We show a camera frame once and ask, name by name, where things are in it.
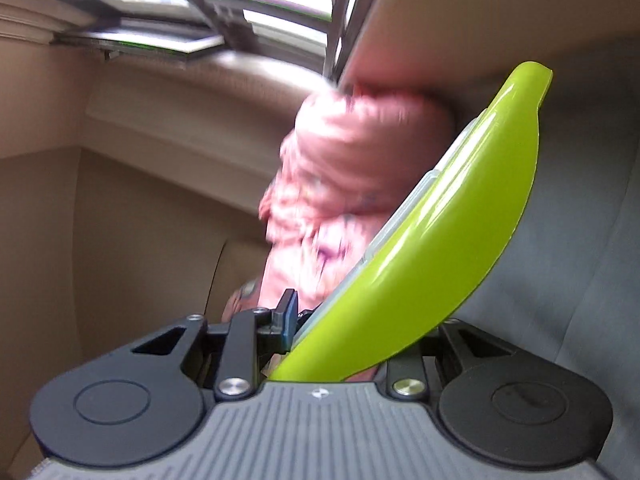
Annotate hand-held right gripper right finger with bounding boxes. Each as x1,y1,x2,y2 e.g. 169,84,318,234
386,319,508,400

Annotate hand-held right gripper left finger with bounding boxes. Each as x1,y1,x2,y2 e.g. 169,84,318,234
131,288,301,402

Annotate green plastic lid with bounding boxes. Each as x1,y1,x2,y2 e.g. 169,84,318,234
269,61,555,384

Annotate pink duvet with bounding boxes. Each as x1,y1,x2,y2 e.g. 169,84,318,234
221,79,457,381

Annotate grey-blue blanket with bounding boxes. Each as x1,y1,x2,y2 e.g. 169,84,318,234
447,40,640,466

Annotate dark window bars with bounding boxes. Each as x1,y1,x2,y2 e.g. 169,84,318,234
0,0,396,77

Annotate beige padded bed surround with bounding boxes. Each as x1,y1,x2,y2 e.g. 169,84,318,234
335,0,640,92

